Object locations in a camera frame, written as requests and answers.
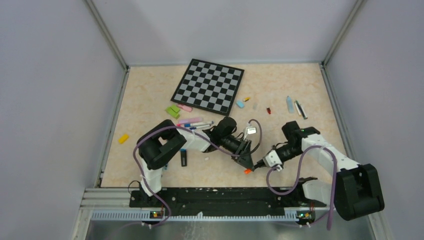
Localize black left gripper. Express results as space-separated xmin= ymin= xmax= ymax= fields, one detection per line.
xmin=220 ymin=135 xmax=255 ymax=171

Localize black highlighter orange cap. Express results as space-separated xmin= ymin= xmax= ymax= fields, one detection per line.
xmin=244 ymin=162 xmax=265 ymax=175

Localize light blue highlighter body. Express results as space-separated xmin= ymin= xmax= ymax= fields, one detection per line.
xmin=286 ymin=95 xmax=295 ymax=114

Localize white marker yellow end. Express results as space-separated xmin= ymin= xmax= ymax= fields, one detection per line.
xmin=294 ymin=101 xmax=302 ymax=116

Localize green ink clear pen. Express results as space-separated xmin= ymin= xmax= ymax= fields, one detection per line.
xmin=295 ymin=100 xmax=309 ymax=120

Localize light blue highlighter cap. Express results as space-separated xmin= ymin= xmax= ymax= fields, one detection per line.
xmin=236 ymin=100 xmax=245 ymax=109

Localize black highlighter blue cap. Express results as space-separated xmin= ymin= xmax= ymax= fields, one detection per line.
xmin=180 ymin=149 xmax=188 ymax=167

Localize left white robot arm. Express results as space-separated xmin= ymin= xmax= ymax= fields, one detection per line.
xmin=133 ymin=116 xmax=257 ymax=207

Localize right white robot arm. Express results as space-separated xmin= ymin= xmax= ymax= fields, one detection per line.
xmin=262 ymin=121 xmax=385 ymax=221

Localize pale purple highlighter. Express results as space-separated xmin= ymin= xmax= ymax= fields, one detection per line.
xmin=178 ymin=117 xmax=203 ymax=125

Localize pink highlighter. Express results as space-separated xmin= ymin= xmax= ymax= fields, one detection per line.
xmin=176 ymin=103 xmax=193 ymax=113

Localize black grey chessboard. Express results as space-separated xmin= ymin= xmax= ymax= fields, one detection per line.
xmin=170 ymin=58 xmax=245 ymax=116

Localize yellow highlighter cap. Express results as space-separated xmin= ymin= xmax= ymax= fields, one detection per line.
xmin=118 ymin=134 xmax=130 ymax=144

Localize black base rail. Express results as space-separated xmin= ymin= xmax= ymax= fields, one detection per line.
xmin=129 ymin=187 xmax=327 ymax=209

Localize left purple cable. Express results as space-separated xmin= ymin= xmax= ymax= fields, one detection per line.
xmin=132 ymin=118 xmax=263 ymax=229

